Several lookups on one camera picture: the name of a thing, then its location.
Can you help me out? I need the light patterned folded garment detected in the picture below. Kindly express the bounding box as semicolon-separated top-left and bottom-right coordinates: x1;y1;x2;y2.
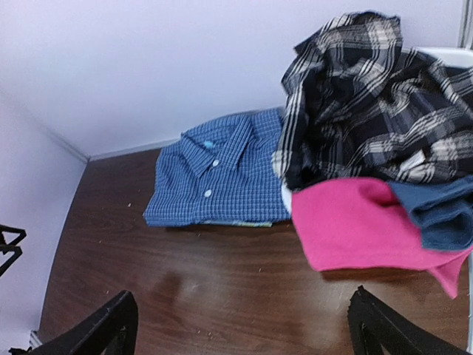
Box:
202;220;273;228

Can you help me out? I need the pink cloth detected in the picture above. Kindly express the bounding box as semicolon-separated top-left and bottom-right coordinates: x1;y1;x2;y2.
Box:
291;177;472;299

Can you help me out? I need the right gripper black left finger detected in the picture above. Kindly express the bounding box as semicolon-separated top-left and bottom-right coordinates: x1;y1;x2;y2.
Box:
8;291;138;355

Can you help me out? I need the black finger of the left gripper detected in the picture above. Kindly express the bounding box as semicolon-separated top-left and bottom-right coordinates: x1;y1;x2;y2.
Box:
0;223;27;248
0;246;22;276

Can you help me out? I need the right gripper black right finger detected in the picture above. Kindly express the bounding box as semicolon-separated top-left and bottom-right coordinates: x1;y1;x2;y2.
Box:
347;285;466;355

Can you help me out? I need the blue checked folded shirt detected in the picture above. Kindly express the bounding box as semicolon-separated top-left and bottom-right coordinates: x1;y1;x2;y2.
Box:
143;107;290;227

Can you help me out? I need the black white plaid shirt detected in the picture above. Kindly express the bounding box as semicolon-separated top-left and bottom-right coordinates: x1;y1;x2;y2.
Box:
272;12;472;191

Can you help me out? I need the white plastic laundry bin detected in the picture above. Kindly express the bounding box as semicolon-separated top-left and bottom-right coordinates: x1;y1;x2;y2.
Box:
281;47;472;213

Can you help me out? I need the dark blue polo shirt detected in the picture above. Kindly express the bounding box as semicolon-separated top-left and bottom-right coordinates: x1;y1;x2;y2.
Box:
388;175;472;251

